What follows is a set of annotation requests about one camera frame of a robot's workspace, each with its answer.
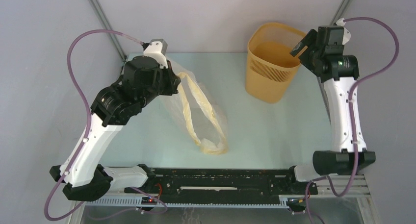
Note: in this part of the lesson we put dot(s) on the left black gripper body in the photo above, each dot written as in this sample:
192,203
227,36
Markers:
163,85

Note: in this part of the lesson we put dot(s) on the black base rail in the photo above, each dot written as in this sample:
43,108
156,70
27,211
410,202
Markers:
224,186

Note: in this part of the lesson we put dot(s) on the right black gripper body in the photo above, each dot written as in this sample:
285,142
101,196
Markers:
309,57

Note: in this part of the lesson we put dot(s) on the right aluminium corner post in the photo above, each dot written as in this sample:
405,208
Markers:
344,4

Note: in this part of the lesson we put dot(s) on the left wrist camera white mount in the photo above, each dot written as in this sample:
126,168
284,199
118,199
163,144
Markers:
156,49

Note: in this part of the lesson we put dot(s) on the orange plastic trash bin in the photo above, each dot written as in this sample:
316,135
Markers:
270,66

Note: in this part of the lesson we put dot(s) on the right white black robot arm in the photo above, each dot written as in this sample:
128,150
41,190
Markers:
321,52

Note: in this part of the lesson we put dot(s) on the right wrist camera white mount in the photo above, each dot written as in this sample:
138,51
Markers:
346,33

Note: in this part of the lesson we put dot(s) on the white slotted cable duct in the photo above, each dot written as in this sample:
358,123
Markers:
140,201

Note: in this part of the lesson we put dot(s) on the aluminium corner post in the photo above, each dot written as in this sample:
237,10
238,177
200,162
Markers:
344,4
104,21

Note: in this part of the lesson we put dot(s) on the left aluminium corner post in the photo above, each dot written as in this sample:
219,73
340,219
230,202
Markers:
104,21

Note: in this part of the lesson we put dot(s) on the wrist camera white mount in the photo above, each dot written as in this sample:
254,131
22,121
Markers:
156,49
346,33

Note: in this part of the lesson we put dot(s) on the translucent white yellow trash bag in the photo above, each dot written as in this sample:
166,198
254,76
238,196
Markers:
196,112

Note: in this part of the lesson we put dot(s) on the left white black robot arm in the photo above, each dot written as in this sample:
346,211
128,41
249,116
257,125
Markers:
84,178

